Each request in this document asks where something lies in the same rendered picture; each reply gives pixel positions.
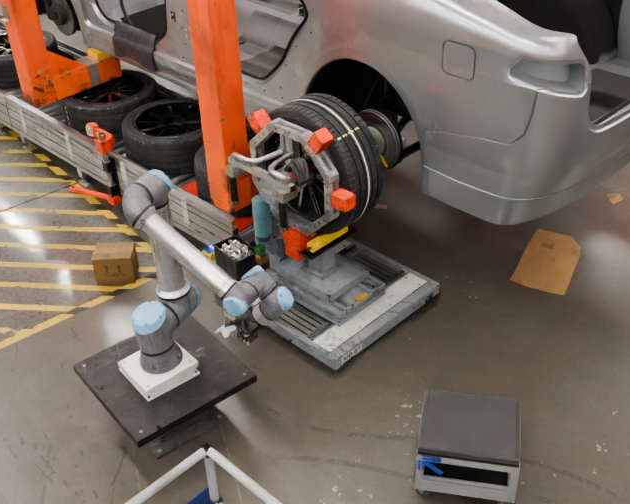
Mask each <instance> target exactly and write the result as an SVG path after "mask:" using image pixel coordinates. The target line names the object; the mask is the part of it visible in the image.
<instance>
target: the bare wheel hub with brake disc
mask: <svg viewBox="0 0 630 504"><path fill-rule="evenodd" d="M357 114H358V115H359V116H360V117H361V118H362V120H363V121H364V122H365V123H366V125H367V127H368V128H369V130H370V132H371V133H372V135H373V137H374V139H375V141H376V144H377V146H378V150H379V151H380V155H382V156H383V158H384V160H385V162H386V163H387V165H388V166H387V167H385V165H384V163H383V162H382V164H383V170H385V169H388V168H389V167H391V166H393V165H394V164H395V163H396V162H397V160H398V158H399V155H400V141H399V137H398V134H397V131H396V129H395V127H394V126H393V124H392V123H391V122H390V120H389V119H388V118H387V117H386V116H385V115H383V114H382V113H380V112H378V111H376V110H372V109H366V110H363V111H361V112H359V113H357Z"/></svg>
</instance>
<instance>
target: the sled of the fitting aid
mask: <svg viewBox="0 0 630 504"><path fill-rule="evenodd" d="M274 274H276V275H277V276H278V281H276V282H275V283H276V284H277V285H278V286H279V287H281V286H283V287H286V288H287V289H288V290H289V291H290V292H291V294H292V296H293V299H294V300H296V301H297V302H299V303H301V304H302V305H304V306H306V307H307V308H309V309H311V310H312V311H314V312H316V313H317V314H319V315H321V316H322V317H324V318H326V319H327V320H329V321H331V322H332V323H334V324H336V325H337V326H341V325H342V324H343V323H345V322H346V321H348V320H349V319H351V318H352V317H353V316H355V315H356V314H358V313H359V312H360V311H362V310H363V309H365V308H366V307H367V306H369V305H370V304H372V303H373V302H375V301H376V300H377V299H379V298H380V297H382V296H383V295H384V294H385V282H383V281H381V280H379V279H377V278H375V277H373V276H372V275H370V274H369V276H368V277H367V278H366V279H364V280H363V281H361V282H360V283H358V284H357V285H355V286H354V287H352V288H351V289H349V290H348V291H346V292H345V293H343V294H342V295H340V296H339V297H338V298H336V299H335V300H333V301H332V302H328V301H326V300H325V299H323V298H321V297H319V296H318V295H316V294H314V293H313V292H311V291H309V290H307V289H306V288H304V287H302V286H300V285H299V284H297V283H295V282H294V281H292V280H290V279H288V278H287V277H285V276H283V275H281V274H280V273H278V272H276V273H274Z"/></svg>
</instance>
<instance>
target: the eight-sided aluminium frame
mask: <svg viewBox="0 0 630 504"><path fill-rule="evenodd" d="M275 132H277V133H279V134H283V135H284V136H286V137H288V138H289V137H290V138H292V139H293V140H295V141H297V142H300V143H301V144H302V145H303V147H304V148H305V150H306V152H307V153H308V155H309V156H310V158H311V160H312V161H313V163H314V164H315V166H316V168H317V169H318V171H319V172H320V174H321V176H322V177H323V180H324V209H325V214H324V215H323V216H322V217H320V218H319V219H317V220H316V221H314V222H311V221H309V220H307V219H305V218H303V217H301V216H299V215H297V214H295V213H294V212H292V211H290V210H288V209H287V221H288V225H289V226H290V227H292V228H294V229H296V230H298V231H300V232H302V233H303V234H305V235H307V236H309V235H311V234H312V233H314V232H316V231H317V230H319V229H320V228H321V227H323V226H324V225H326V224H327V223H329V222H330V221H332V220H334V219H335V218H337V217H338V216H339V215H340V213H339V212H340V210H337V209H335V208H333V207H331V193H333V192H335V191H336V190H338V189H339V173H338V172H337V169H336V168H335V167H334V165H333V164H332V162H331V161H330V159H329V157H328V156H327V154H326V153H325V151H322V152H320V153H318V154H315V153H314V152H313V151H312V150H311V148H310V147H309V146H308V145H307V142H308V140H309V139H310V137H311V136H312V134H313V132H312V131H310V130H307V129H304V128H302V127H300V126H297V125H295V124H293V123H290V122H288V121H286V120H284V119H281V118H277V119H275V120H272V121H270V122H269V123H268V124H266V126H265V127H264V128H263V129H262V130H261V131H260V132H259V133H258V134H257V135H256V136H255V137H254V138H252V139H251V141H250V142H249V143H250V145H249V147H250V155H251V158H259V157H262V156H265V150H264V142H265V141H266V140H268V139H269V138H270V137H271V136H272V135H273V134H274V133H275ZM253 165H255V166H257V167H259V168H261V169H263V170H265V171H266V163H265V162H262V163H257V164H253ZM252 179H253V183H254V185H255V187H257V189H258V183H259V181H260V180H261V178H259V177H257V176H255V175H253V174H252ZM270 209H271V211H272V213H273V216H274V217H275V218H276V219H277V220H279V206H278V202H277V203H275V204H272V205H271V204H270ZM279 221H280V220H279Z"/></svg>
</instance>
